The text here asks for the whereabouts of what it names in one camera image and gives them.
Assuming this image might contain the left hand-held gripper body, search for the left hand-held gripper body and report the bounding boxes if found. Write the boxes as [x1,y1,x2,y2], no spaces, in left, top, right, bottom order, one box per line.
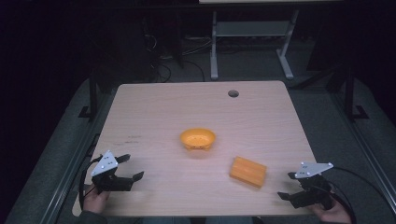
[91,149,134,195]

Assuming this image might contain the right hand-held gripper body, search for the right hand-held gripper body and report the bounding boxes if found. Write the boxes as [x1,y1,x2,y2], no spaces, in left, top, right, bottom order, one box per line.
[290,161,334,210]

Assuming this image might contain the orange ridged soap bar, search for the orange ridged soap bar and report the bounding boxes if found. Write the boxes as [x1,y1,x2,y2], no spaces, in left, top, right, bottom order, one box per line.
[229,156,268,189]

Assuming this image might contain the orange oval soap dish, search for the orange oval soap dish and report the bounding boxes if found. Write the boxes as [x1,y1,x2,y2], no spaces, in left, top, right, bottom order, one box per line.
[179,128,217,152]

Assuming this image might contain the person's left hand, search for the person's left hand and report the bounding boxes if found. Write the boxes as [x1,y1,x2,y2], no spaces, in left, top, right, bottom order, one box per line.
[82,184,110,215]

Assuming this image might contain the person's right hand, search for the person's right hand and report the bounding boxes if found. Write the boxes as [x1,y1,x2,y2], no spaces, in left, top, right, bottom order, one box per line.
[311,194,353,224]

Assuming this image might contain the black metal stand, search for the black metal stand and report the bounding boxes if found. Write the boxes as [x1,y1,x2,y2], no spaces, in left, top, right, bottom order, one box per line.
[343,65,370,122]
[78,68,99,122]

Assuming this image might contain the white metal stand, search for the white metal stand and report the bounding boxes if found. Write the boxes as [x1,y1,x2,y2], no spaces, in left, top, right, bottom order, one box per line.
[209,8,301,81]

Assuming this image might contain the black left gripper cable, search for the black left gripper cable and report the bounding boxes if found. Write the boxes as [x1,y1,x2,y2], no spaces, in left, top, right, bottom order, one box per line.
[78,155,104,210]

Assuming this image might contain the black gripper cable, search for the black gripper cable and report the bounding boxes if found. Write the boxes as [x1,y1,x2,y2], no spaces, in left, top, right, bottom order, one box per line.
[330,166,389,224]
[78,155,104,210]

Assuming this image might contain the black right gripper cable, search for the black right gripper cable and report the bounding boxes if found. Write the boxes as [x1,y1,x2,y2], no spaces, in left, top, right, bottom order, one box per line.
[330,166,389,224]

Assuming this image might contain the black floor cables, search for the black floor cables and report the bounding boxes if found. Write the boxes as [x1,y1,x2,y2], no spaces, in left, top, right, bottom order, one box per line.
[142,31,213,84]

